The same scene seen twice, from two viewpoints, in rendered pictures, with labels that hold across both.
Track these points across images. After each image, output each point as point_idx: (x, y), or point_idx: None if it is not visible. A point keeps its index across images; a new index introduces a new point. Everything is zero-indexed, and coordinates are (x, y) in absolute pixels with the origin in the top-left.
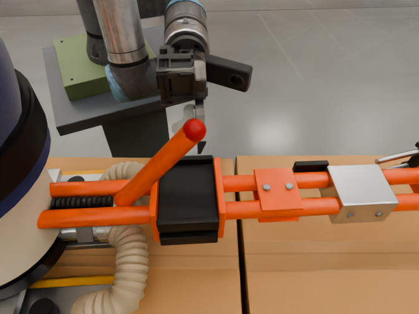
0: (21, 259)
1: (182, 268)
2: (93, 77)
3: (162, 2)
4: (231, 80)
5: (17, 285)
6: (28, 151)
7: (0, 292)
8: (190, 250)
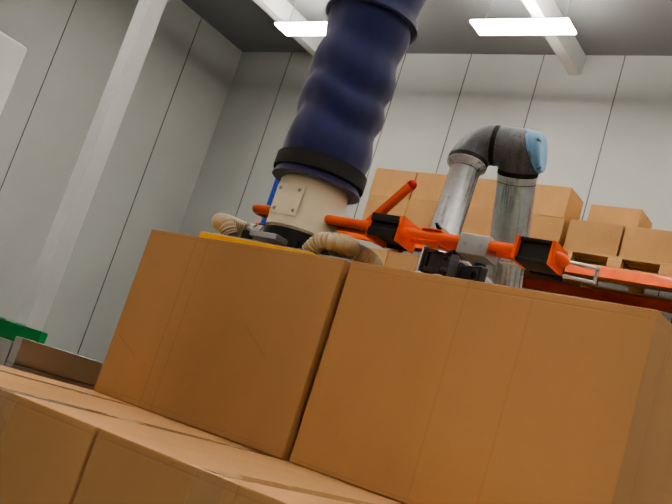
0: (309, 220)
1: None
2: None
3: None
4: (470, 273)
5: (294, 234)
6: (353, 175)
7: (287, 231)
8: None
